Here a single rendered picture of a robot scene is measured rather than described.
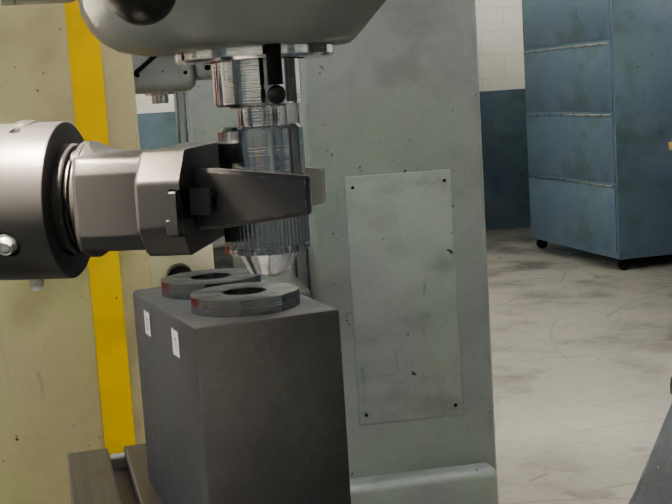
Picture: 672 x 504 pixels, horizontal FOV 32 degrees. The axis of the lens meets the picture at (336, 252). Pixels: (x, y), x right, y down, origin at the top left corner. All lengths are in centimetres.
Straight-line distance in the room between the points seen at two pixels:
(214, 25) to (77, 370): 187
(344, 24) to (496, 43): 982
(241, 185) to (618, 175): 728
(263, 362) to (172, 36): 39
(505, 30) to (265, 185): 987
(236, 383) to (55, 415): 153
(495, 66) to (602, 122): 260
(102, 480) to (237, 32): 68
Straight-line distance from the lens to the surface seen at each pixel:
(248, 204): 62
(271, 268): 65
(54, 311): 239
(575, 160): 837
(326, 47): 63
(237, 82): 63
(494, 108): 1040
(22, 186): 65
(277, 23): 59
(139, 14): 51
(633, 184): 793
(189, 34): 59
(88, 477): 120
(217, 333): 91
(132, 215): 63
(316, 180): 67
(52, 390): 242
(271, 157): 63
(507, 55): 1046
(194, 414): 94
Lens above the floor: 129
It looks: 8 degrees down
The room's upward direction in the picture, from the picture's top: 4 degrees counter-clockwise
